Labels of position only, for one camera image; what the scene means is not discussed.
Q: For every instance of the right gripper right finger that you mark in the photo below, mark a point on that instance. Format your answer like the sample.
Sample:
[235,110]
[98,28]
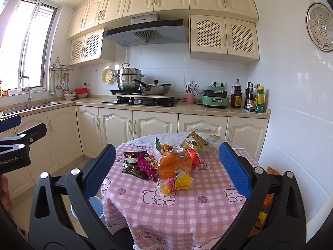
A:
[285,225]

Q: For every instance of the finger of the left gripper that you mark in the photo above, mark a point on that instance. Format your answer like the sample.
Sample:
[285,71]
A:
[9,123]
[33,134]

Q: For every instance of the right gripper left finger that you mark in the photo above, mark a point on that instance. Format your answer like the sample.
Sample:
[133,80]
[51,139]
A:
[50,226]

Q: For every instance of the yellow pink candy wrapper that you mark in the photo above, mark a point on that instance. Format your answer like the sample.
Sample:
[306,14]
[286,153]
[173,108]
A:
[182,181]

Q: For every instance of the orange crushed soda can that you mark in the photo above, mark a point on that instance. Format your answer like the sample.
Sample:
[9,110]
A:
[173,162]

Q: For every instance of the person left hand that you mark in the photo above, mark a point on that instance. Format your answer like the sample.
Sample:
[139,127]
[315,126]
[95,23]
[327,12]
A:
[5,195]

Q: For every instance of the steel sink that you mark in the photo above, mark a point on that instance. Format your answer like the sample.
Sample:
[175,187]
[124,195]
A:
[28,108]

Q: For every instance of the chrome faucet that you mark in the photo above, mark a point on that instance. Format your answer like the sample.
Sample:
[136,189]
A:
[26,89]

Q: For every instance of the lower cream cabinets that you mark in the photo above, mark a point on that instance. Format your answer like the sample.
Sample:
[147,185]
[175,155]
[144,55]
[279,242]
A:
[76,131]

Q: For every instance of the red bowl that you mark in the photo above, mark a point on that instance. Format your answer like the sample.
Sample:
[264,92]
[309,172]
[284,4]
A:
[81,92]

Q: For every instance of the hanging utensil rack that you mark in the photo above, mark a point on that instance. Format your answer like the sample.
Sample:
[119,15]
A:
[59,78]

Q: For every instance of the pink checkered tablecloth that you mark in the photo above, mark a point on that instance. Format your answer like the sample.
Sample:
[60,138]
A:
[186,219]

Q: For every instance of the cream perforated plate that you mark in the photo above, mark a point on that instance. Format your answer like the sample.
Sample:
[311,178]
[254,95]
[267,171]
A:
[108,76]

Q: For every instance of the window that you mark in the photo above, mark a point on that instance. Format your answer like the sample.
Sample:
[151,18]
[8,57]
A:
[24,45]

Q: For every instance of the black snack wrapper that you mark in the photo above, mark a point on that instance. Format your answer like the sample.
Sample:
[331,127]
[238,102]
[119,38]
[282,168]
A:
[130,165]

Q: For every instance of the black gas stove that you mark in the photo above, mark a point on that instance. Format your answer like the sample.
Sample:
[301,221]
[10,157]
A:
[136,97]

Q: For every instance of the stainless steamer pot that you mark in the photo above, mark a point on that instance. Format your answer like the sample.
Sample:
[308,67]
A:
[126,75]

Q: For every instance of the magenta foil wrapper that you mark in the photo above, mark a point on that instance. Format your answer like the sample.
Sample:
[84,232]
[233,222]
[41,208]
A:
[146,167]

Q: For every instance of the red crushed soda can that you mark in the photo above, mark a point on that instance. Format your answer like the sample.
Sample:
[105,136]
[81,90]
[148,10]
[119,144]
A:
[194,156]

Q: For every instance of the gold snack bag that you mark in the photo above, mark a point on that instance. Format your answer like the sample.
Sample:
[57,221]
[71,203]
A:
[198,143]

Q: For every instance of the green yellow bottle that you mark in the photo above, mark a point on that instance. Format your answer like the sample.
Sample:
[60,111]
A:
[260,99]

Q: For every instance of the wok with lid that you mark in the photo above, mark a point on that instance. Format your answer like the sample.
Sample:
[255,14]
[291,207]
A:
[156,88]

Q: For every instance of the dark soy sauce bottle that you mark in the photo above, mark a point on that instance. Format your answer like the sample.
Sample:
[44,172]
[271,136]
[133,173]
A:
[236,95]

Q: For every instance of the black glass bottle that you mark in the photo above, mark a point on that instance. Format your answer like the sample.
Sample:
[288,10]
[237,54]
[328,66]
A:
[248,102]

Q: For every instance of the green electric grill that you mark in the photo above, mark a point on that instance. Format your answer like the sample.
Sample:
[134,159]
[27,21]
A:
[215,97]

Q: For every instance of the range hood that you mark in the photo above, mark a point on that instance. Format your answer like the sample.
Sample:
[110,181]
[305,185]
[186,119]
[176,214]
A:
[167,27]

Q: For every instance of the pink utensil cup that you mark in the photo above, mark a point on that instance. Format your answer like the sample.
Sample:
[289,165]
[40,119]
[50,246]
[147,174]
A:
[190,98]

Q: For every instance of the round steamer tray on wall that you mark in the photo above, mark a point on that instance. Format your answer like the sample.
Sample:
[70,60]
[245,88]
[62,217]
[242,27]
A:
[319,22]

